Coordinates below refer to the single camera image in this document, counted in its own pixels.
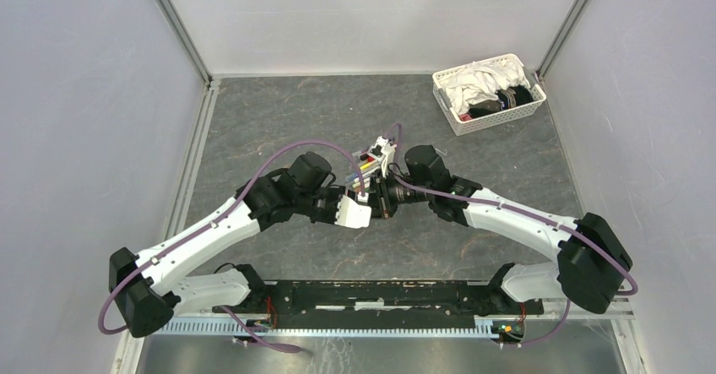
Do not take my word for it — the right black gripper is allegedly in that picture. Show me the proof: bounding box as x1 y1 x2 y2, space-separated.
366 167 433 220

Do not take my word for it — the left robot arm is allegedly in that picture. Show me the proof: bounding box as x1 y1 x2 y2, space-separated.
98 152 371 339

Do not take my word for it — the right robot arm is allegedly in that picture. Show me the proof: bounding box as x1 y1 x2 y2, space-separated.
369 145 638 314

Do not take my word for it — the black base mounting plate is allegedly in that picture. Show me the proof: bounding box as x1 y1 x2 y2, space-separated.
231 280 545 329

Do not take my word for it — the white cloth in basket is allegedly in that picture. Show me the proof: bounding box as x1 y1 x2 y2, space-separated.
440 58 531 116

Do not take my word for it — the black cloth in basket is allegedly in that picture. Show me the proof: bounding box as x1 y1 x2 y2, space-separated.
467 85 533 119

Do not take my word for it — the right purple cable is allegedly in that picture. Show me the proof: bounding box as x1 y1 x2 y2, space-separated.
380 122 640 347

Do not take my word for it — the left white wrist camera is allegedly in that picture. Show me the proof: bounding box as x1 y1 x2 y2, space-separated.
334 192 372 229

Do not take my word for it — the white slotted cable duct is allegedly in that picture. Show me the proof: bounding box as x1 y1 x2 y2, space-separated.
154 317 499 340

